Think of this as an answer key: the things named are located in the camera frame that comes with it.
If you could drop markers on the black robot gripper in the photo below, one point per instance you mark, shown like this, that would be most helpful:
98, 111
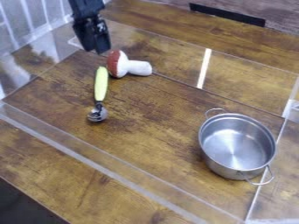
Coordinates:
93, 38

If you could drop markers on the red white plush mushroom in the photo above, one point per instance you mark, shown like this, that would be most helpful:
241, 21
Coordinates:
121, 65

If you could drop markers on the green handled metal spoon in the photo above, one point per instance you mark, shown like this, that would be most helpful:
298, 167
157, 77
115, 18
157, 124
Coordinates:
99, 112

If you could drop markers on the clear acrylic triangle stand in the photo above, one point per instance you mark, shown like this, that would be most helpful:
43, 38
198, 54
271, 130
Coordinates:
77, 40

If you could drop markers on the black bar on table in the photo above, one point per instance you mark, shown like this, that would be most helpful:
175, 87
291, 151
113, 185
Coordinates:
246, 19

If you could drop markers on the stainless steel pot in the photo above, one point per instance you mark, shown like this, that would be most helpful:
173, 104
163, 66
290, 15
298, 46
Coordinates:
238, 147

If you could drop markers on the clear acrylic enclosure wall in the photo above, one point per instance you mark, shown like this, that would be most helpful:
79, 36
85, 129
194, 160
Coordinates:
133, 170

